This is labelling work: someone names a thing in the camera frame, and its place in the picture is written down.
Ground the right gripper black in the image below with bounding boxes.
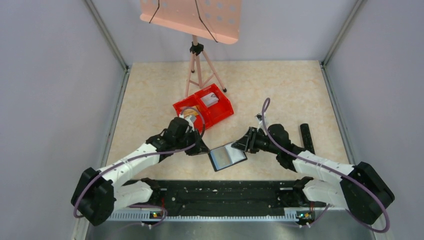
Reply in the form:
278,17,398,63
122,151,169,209
231,126,280,155

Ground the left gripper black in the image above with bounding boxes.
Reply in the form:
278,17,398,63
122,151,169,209
174,127,211,156

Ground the black leather card holder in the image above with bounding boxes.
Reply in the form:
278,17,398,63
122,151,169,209
208,142,248,172

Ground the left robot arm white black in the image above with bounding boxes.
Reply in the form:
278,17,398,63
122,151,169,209
70,115,209,226

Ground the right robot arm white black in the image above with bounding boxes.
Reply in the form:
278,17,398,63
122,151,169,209
231,124,395,225

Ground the gold VIP card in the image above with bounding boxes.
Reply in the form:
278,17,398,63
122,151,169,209
180,106,200,117

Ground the white silver card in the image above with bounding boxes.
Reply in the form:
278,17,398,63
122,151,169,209
200,92,219,108

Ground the red plastic bin left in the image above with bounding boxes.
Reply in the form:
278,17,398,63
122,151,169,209
172,95,212,133

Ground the red plastic bin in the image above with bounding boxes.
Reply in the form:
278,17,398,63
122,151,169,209
194,83,234,127
172,95,212,133

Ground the red plastic bin right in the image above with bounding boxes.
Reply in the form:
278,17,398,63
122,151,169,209
194,83,234,127

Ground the pink music stand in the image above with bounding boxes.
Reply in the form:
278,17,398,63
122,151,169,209
139,0,242,97

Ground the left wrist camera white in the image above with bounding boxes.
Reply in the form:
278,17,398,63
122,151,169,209
179,114,197,128

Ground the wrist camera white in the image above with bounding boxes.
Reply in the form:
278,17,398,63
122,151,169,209
255,113,268,132
179,114,197,128

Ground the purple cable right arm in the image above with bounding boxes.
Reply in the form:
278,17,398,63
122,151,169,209
261,97,391,234

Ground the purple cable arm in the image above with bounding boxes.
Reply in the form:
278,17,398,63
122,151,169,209
261,97,391,234
72,106,206,220

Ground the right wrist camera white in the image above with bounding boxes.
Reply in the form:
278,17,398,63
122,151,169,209
255,113,268,132

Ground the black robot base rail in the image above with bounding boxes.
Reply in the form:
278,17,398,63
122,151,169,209
108,179,326,225

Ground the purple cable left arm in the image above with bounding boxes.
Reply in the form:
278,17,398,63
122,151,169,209
72,106,206,220

